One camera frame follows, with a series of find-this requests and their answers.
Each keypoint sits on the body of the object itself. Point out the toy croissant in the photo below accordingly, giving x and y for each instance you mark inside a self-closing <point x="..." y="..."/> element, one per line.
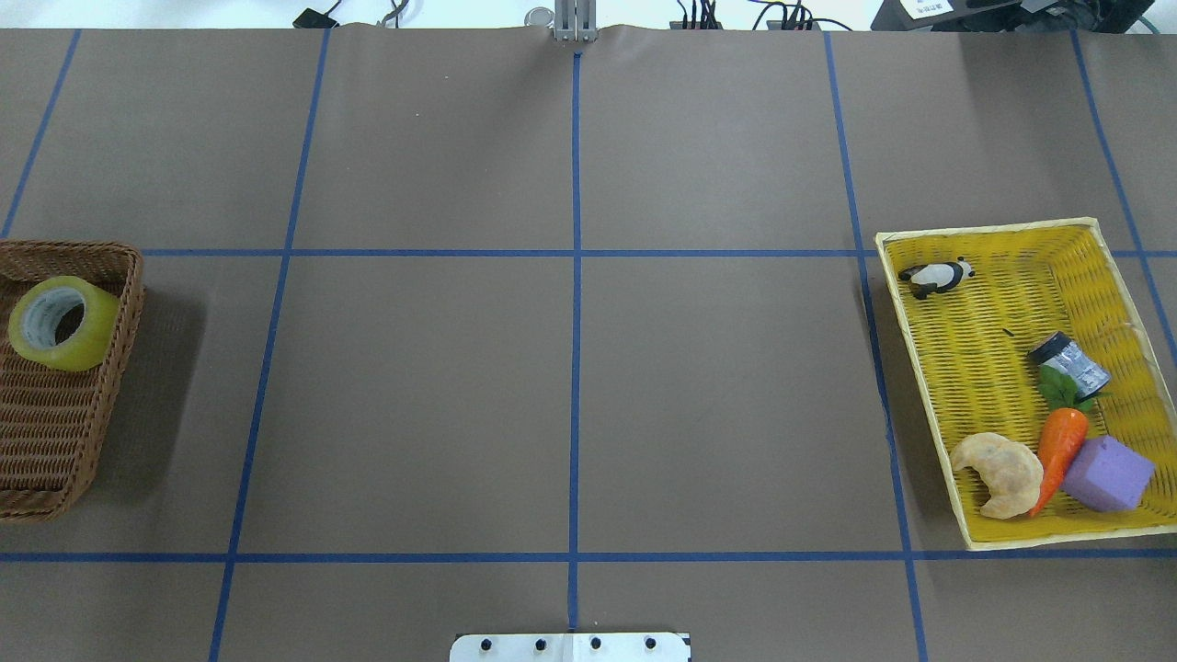
<point x="1009" y="470"/>

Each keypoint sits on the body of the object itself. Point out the small black device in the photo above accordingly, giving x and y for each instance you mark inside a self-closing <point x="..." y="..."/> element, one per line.
<point x="312" y="19"/>

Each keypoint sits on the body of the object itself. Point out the brown wicker basket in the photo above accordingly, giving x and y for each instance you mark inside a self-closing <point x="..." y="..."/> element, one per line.
<point x="55" y="422"/>

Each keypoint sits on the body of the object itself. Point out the toy carrot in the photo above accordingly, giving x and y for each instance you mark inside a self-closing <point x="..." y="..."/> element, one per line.
<point x="1063" y="431"/>

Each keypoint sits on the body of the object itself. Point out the black laptop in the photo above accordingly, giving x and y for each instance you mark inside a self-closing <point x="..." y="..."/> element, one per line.
<point x="1109" y="17"/>

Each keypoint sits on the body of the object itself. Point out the yellow tape roll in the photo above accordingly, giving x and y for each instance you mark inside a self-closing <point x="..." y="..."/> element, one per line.
<point x="35" y="318"/>

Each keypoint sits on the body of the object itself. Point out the purple foam block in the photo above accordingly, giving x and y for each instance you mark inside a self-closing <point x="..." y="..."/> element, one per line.
<point x="1106" y="476"/>

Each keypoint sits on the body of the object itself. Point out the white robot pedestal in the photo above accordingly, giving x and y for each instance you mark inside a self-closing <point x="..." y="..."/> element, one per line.
<point x="623" y="646"/>

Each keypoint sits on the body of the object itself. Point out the panda toy figure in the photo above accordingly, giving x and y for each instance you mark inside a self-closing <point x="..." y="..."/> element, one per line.
<point x="926" y="279"/>

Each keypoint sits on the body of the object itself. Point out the yellow plastic basket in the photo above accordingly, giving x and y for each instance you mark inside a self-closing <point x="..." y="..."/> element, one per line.
<point x="968" y="350"/>

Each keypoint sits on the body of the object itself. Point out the aluminium frame post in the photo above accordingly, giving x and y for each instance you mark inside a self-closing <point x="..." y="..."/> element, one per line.
<point x="575" y="20"/>

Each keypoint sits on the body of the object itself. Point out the small dark can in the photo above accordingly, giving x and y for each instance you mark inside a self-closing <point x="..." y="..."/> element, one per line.
<point x="1059" y="352"/>

